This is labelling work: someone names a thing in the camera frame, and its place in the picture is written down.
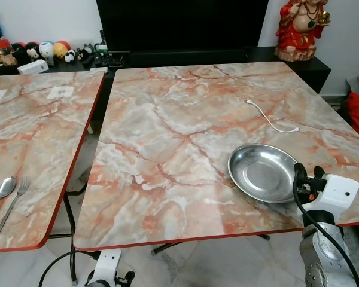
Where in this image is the white cardboard box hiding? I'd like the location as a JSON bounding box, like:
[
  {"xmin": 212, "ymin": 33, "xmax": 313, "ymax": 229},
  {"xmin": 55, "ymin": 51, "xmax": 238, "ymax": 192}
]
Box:
[{"xmin": 16, "ymin": 59, "xmax": 50, "ymax": 75}]

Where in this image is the red laughing buddha statue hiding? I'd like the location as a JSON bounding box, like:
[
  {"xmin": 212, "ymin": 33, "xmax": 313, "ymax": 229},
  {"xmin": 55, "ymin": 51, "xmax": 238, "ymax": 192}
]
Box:
[{"xmin": 275, "ymin": 0, "xmax": 331, "ymax": 63}]

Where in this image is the silver metal spoon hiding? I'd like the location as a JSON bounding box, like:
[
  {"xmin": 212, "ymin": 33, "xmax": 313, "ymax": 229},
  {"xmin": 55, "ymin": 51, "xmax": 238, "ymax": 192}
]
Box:
[{"xmin": 0, "ymin": 176, "xmax": 17, "ymax": 222}]

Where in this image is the yellow and red ball toy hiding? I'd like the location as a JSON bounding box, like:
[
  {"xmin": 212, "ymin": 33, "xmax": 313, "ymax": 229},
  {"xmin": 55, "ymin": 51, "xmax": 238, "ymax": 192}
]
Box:
[{"xmin": 53, "ymin": 39, "xmax": 72, "ymax": 60}]

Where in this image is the black gadget stand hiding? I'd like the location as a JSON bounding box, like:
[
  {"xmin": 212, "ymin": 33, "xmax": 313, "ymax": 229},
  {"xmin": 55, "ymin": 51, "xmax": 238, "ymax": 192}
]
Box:
[{"xmin": 93, "ymin": 41, "xmax": 131, "ymax": 68}]

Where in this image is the black television console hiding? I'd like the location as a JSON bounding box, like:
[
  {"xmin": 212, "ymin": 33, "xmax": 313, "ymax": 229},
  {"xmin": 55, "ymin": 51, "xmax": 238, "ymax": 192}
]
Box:
[{"xmin": 0, "ymin": 46, "xmax": 332, "ymax": 96}]

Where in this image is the small panda plush toy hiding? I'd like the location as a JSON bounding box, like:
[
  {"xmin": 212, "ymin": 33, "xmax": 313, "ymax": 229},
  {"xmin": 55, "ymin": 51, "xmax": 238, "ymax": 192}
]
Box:
[{"xmin": 63, "ymin": 50, "xmax": 78, "ymax": 64}]

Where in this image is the silver metal fork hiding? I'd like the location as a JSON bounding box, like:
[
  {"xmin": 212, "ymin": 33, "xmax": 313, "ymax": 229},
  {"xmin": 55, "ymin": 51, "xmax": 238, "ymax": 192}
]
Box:
[{"xmin": 0, "ymin": 178, "xmax": 31, "ymax": 252}]

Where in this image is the black flat screen television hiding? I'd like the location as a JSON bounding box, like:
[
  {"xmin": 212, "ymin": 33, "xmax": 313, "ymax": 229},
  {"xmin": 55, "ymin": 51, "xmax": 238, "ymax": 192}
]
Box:
[{"xmin": 96, "ymin": 0, "xmax": 270, "ymax": 56}]

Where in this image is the round stainless steel plate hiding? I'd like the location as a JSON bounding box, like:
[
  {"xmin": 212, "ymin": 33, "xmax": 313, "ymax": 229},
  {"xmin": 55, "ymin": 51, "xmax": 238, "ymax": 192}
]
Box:
[{"xmin": 227, "ymin": 143, "xmax": 300, "ymax": 204}]

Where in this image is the white charging cable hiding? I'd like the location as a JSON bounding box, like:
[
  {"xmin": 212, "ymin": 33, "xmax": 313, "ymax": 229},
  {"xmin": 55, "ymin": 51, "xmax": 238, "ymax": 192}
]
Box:
[{"xmin": 245, "ymin": 99, "xmax": 300, "ymax": 133}]

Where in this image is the black metal small table frame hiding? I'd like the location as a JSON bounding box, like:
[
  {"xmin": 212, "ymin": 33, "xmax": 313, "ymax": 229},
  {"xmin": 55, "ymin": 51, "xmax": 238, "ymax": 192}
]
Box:
[{"xmin": 48, "ymin": 120, "xmax": 108, "ymax": 285}]

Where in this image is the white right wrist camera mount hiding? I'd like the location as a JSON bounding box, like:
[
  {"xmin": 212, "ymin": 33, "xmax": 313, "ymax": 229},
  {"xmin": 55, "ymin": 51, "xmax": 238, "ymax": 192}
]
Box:
[{"xmin": 303, "ymin": 174, "xmax": 359, "ymax": 216}]

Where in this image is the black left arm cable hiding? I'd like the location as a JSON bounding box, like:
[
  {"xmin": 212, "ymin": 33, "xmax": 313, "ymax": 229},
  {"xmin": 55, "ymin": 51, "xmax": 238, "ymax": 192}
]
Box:
[{"xmin": 38, "ymin": 250, "xmax": 104, "ymax": 287}]

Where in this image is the black plush toy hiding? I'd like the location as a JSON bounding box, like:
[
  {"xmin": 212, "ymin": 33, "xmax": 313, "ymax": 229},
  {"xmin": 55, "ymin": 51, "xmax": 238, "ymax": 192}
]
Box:
[{"xmin": 76, "ymin": 44, "xmax": 94, "ymax": 62}]

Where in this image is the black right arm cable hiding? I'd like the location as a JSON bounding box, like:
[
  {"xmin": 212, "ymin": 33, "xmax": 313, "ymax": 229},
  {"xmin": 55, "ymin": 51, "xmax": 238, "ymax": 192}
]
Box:
[{"xmin": 293, "ymin": 170, "xmax": 359, "ymax": 287}]

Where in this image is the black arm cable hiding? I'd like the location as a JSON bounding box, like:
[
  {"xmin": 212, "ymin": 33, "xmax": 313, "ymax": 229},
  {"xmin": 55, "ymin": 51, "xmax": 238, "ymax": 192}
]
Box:
[
  {"xmin": 293, "ymin": 170, "xmax": 359, "ymax": 287},
  {"xmin": 38, "ymin": 250, "xmax": 104, "ymax": 287}
]

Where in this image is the white and blue ball toy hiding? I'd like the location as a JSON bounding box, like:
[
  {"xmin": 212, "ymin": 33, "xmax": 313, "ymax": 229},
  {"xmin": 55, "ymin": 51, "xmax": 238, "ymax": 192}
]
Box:
[{"xmin": 38, "ymin": 41, "xmax": 55, "ymax": 60}]

